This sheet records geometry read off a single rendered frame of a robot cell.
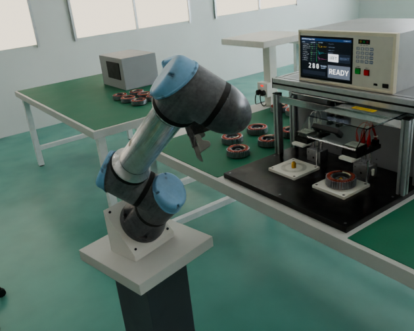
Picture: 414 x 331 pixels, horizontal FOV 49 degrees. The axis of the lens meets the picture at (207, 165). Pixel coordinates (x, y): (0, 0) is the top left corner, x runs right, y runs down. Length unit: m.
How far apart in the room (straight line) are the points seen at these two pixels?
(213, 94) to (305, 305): 1.60
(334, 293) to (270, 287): 0.33
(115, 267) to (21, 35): 4.68
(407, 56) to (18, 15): 4.83
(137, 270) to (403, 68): 1.12
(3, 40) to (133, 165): 4.73
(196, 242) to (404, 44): 0.96
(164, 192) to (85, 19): 4.96
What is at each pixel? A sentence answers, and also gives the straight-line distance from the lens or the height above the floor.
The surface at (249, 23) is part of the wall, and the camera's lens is 7.57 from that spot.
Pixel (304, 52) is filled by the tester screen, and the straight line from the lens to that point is 1.92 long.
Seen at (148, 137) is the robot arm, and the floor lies 1.20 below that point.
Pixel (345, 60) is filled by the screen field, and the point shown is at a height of 1.22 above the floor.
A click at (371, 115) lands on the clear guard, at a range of 1.64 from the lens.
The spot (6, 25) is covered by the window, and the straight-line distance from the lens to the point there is 5.86.
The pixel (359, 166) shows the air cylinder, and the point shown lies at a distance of 1.86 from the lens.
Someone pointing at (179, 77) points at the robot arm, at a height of 1.36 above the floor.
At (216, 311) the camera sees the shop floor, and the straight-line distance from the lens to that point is 2.38.
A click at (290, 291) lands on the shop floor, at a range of 2.49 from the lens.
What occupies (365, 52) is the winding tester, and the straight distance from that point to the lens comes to 1.74.
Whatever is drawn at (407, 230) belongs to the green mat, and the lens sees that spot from 1.58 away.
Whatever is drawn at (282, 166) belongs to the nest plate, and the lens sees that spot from 1.94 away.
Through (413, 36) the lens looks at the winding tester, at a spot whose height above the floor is 1.30.
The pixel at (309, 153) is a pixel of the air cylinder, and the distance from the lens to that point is 2.01.
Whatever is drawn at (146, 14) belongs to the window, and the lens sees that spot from 6.51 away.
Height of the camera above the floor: 1.55
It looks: 22 degrees down
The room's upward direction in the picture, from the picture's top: 6 degrees counter-clockwise
